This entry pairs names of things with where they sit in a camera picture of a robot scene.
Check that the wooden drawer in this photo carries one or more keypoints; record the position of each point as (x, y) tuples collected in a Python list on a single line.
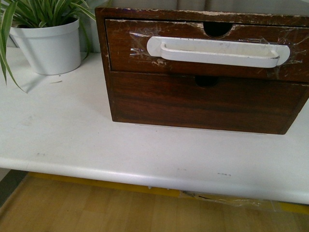
[(260, 106), (127, 40)]

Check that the white drawer handle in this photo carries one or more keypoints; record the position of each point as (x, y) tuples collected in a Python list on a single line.
[(231, 53)]

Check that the brown wooden drawer cabinet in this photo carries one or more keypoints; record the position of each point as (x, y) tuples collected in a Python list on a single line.
[(217, 25)]

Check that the white plant pot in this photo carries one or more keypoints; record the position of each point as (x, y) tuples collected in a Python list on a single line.
[(51, 50)]

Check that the green striped spider plant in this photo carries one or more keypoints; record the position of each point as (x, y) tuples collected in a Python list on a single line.
[(36, 14)]

